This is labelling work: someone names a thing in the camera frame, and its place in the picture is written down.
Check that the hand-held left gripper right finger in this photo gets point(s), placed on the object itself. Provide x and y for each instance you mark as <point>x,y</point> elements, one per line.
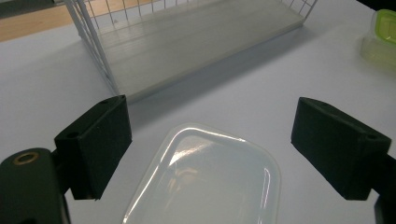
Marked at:
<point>336,149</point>

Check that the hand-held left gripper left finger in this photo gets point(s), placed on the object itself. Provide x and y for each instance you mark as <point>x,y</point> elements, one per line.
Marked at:
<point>102,146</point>

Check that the white plastic container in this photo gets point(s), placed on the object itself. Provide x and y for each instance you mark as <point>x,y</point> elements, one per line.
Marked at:
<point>205,180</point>

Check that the green lidded plastic container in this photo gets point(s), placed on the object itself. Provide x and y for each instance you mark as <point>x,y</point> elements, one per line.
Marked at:
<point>381,37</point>

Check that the wooden board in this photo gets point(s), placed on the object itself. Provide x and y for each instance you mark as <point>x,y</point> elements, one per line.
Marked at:
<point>34,23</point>

